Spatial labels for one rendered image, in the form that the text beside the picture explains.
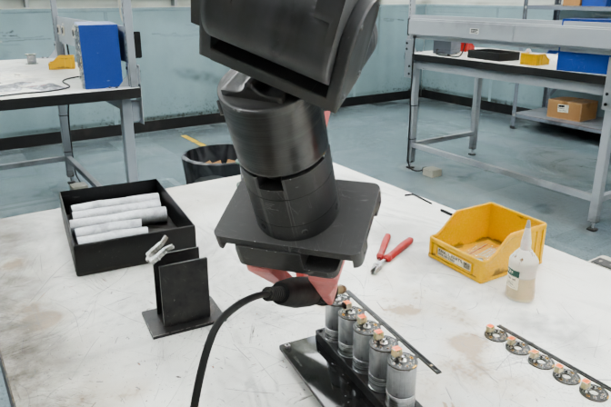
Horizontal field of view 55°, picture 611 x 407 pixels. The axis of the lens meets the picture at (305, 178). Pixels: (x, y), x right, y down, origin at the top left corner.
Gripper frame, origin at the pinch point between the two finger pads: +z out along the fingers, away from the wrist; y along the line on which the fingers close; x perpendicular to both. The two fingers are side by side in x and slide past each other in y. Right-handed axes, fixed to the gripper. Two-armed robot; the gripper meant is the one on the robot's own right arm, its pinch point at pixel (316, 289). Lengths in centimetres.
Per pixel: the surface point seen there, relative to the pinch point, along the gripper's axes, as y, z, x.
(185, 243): 27.8, 21.3, -18.0
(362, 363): -2.5, 11.4, -0.5
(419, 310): -5.2, 21.6, -13.9
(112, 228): 40.3, 21.1, -18.8
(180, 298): 18.9, 12.9, -4.6
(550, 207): -39, 206, -214
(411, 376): -7.4, 7.7, 1.6
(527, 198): -27, 211, -224
